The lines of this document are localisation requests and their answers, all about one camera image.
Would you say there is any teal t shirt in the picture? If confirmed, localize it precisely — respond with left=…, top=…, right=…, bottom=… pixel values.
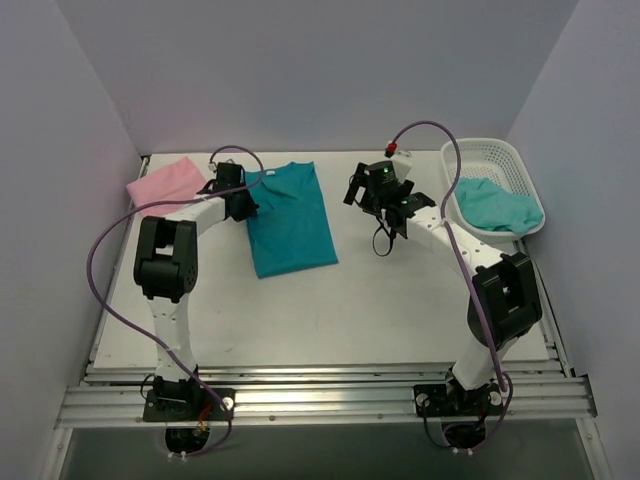
left=246, top=162, right=338, bottom=279

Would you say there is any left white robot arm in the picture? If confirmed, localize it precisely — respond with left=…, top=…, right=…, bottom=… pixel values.
left=133, top=162, right=258, bottom=419

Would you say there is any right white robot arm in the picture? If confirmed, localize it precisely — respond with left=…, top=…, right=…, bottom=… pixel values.
left=344, top=160, right=542, bottom=413

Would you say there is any pink folded t shirt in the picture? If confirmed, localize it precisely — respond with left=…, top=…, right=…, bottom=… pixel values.
left=126, top=157, right=205, bottom=207

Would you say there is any light turquoise shirt in basket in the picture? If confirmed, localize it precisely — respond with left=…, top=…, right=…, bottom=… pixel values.
left=455, top=177, right=544, bottom=234

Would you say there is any white plastic basket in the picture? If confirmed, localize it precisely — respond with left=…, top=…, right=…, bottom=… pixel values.
left=440, top=138, right=546, bottom=244

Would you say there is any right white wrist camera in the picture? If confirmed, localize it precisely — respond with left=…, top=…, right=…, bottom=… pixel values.
left=384, top=141, right=413, bottom=182

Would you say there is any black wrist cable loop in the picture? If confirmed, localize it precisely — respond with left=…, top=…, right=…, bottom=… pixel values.
left=371, top=214, right=399, bottom=259

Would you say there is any aluminium rail frame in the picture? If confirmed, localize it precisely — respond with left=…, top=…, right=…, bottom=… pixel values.
left=44, top=227, right=609, bottom=479

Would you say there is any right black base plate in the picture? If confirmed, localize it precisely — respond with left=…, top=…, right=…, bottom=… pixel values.
left=413, top=382, right=503, bottom=418

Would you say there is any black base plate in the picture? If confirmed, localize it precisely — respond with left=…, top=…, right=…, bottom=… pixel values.
left=413, top=382, right=503, bottom=418
left=142, top=388, right=229, bottom=423

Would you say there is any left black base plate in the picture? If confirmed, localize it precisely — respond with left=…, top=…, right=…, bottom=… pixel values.
left=142, top=388, right=229, bottom=423

